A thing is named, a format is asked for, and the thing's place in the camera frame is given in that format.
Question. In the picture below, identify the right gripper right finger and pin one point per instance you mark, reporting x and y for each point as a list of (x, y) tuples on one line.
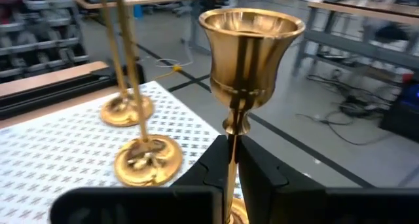
[(311, 206)]

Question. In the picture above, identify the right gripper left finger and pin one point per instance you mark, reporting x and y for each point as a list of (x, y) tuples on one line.
[(147, 206)]

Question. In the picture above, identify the medium gold candlestick holder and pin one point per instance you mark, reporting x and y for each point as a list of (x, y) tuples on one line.
[(147, 161)]

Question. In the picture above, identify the tall gold candlestick holder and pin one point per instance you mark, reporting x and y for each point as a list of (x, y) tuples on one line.
[(126, 111)]

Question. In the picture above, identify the short gold candlestick holder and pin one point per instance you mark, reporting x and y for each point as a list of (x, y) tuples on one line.
[(248, 70)]

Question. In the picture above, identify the white perforated shelf riser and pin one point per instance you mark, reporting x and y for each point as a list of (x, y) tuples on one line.
[(49, 158)]

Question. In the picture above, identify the black box with blue light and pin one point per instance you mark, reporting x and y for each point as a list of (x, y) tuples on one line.
[(404, 112)]

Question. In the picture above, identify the grey storage rack with bins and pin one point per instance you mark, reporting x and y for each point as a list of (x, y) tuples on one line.
[(39, 37)]

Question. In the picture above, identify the black aluminium table frame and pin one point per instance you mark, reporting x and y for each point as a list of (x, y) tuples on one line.
[(49, 93)]

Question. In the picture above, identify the wooden workbench with grey frame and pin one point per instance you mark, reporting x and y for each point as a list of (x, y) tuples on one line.
[(360, 27)]

